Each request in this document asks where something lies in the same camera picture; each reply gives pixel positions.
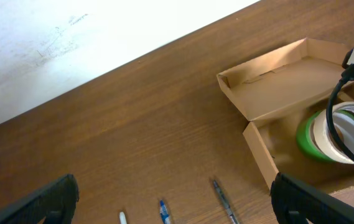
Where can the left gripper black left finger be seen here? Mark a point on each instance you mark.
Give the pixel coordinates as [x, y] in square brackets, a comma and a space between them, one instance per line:
[53, 203]

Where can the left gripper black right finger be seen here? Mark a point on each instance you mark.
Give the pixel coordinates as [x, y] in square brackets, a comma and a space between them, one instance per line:
[294, 201]

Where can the green tape roll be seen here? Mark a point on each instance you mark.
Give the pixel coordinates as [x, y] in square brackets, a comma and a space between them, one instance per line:
[312, 140]

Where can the beige masking tape roll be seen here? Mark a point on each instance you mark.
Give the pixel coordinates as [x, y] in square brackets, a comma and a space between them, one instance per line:
[343, 119]

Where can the cardboard box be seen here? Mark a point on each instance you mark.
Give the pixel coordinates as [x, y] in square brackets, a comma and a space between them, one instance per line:
[278, 91]

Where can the black ballpoint pen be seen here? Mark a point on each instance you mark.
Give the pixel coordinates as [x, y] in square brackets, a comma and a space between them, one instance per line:
[224, 202]

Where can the blue ballpoint pen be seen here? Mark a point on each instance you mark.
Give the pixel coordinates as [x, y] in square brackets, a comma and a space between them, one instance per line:
[164, 213]

